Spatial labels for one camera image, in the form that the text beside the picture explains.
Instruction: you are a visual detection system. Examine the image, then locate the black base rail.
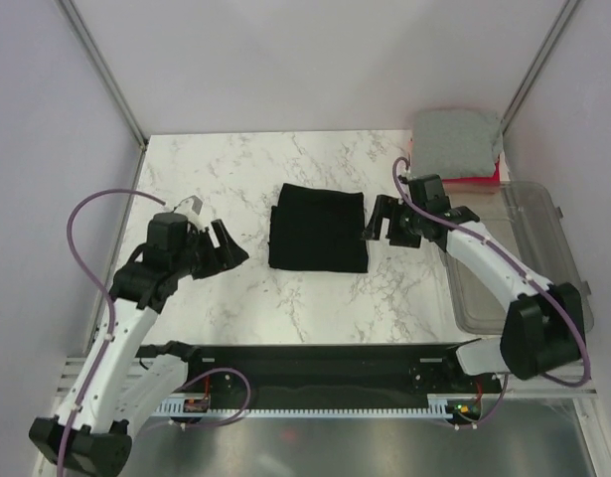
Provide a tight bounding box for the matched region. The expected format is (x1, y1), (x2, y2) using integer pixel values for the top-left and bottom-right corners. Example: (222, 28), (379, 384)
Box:
(137, 342), (501, 408)

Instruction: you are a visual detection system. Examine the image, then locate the black t-shirt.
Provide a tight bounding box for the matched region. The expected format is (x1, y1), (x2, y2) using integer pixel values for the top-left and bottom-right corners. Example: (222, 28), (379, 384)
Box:
(268, 183), (369, 273)

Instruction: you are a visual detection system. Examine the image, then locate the clear plastic bin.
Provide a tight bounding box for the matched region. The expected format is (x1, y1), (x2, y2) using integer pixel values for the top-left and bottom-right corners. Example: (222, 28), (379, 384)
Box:
(440, 181), (594, 335)

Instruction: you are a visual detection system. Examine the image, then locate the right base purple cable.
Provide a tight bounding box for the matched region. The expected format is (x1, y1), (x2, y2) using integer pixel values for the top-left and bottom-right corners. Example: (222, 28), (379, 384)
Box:
(446, 375), (510, 432)

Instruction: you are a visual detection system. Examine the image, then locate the folded red t-shirt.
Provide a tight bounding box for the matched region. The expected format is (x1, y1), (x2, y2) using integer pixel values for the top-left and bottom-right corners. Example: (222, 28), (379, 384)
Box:
(443, 157), (501, 186)

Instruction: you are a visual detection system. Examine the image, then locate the white slotted cable duct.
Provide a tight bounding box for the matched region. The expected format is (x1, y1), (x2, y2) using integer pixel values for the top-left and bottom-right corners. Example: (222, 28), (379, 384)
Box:
(152, 395), (481, 419)

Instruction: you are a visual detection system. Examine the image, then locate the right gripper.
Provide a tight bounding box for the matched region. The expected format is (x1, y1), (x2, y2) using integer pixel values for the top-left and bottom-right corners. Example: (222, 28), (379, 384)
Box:
(362, 194), (426, 248)

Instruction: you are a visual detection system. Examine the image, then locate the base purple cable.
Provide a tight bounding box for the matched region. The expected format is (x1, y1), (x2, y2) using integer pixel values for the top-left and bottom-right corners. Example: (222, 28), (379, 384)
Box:
(446, 375), (510, 432)
(168, 366), (254, 432)

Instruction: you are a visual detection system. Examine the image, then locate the folded peach t-shirt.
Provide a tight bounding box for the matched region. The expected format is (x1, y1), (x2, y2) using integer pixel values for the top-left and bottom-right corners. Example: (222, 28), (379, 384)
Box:
(406, 138), (513, 198)

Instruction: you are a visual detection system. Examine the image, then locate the aluminium frame post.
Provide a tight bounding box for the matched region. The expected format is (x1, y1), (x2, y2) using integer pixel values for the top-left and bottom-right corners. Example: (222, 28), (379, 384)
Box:
(56, 0), (150, 150)
(502, 0), (584, 137)

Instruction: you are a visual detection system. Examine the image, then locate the left aluminium frame post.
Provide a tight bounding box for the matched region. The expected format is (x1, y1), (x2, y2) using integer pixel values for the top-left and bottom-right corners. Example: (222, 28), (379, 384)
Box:
(56, 0), (150, 150)

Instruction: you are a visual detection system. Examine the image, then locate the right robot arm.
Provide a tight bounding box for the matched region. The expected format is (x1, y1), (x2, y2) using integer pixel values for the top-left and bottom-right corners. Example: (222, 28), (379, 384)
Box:
(363, 175), (591, 392)

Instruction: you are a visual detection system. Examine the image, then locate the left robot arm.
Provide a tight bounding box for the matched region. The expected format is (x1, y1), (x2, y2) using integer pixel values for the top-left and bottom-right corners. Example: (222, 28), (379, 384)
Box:
(29, 211), (249, 476)

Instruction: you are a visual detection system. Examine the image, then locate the right aluminium frame post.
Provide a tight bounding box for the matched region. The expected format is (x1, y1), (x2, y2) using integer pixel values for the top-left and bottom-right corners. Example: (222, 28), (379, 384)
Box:
(502, 0), (584, 137)

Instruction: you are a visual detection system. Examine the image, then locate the folded grey t-shirt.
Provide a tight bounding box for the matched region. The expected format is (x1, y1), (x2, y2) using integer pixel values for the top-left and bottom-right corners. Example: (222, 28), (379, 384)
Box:
(410, 108), (503, 179)

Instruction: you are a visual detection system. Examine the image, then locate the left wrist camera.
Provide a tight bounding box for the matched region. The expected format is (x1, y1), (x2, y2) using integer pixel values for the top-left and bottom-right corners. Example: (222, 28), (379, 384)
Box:
(171, 195), (203, 217)

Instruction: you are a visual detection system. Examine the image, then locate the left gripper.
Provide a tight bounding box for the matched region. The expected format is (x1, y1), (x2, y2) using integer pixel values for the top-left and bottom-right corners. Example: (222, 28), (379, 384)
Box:
(172, 219), (248, 279)

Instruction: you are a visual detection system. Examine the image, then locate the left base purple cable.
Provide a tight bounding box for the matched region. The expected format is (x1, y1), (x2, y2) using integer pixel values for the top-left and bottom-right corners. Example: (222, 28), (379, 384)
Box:
(168, 366), (254, 432)

